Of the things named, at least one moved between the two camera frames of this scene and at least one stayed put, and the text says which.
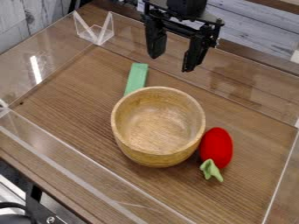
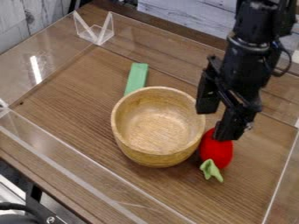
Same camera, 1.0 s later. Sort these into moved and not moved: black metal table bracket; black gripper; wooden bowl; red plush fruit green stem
Moved: black gripper
Not moved: black metal table bracket; wooden bowl; red plush fruit green stem
